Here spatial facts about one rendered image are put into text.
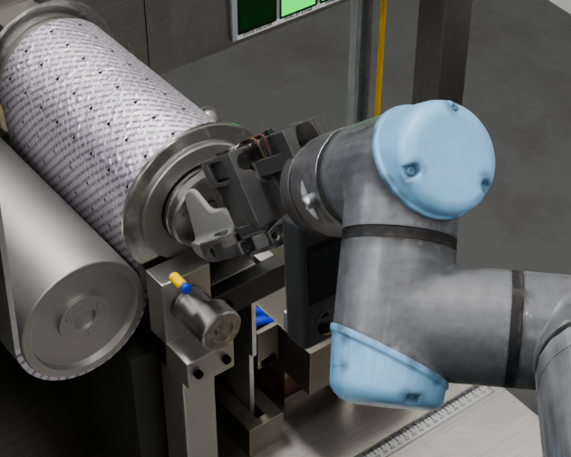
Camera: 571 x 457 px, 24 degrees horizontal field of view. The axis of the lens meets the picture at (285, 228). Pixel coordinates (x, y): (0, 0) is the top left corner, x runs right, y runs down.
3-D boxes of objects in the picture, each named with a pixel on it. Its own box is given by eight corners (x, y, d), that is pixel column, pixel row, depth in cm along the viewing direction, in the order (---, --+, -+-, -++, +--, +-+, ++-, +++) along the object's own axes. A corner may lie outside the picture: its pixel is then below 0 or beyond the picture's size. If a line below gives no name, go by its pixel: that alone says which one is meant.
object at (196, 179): (239, 158, 111) (251, 221, 116) (226, 147, 112) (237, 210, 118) (167, 200, 108) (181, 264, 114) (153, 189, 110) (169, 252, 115)
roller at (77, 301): (32, 399, 114) (14, 296, 106) (-94, 247, 130) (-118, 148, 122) (149, 340, 120) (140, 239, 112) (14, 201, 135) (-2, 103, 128)
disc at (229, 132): (130, 298, 115) (116, 162, 106) (127, 296, 115) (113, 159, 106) (266, 233, 122) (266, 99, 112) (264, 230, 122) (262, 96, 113)
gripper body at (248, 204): (271, 131, 107) (345, 103, 96) (312, 228, 108) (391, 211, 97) (192, 166, 103) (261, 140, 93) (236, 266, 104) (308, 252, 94)
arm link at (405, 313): (505, 413, 79) (517, 234, 81) (319, 395, 80) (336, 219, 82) (496, 419, 87) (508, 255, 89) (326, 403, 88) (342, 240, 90)
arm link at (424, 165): (393, 215, 79) (406, 78, 80) (306, 234, 89) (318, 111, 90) (500, 237, 82) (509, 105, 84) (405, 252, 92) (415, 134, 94)
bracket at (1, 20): (15, 50, 128) (13, 33, 127) (-12, 25, 131) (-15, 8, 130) (61, 34, 130) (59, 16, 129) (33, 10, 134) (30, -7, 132)
